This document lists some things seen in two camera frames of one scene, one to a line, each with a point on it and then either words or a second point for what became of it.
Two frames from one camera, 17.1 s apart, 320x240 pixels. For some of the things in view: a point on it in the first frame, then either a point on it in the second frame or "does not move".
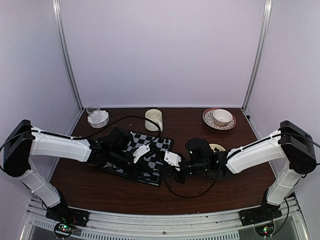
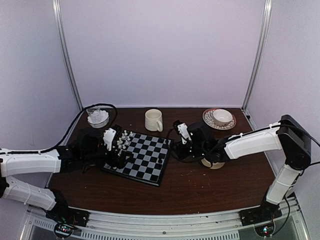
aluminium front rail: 286,224 does not move
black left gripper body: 136,170 to 111,161
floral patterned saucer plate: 208,119 does not move
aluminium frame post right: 266,21 does not move
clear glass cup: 94,111 does not move
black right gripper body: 181,179 to 182,154
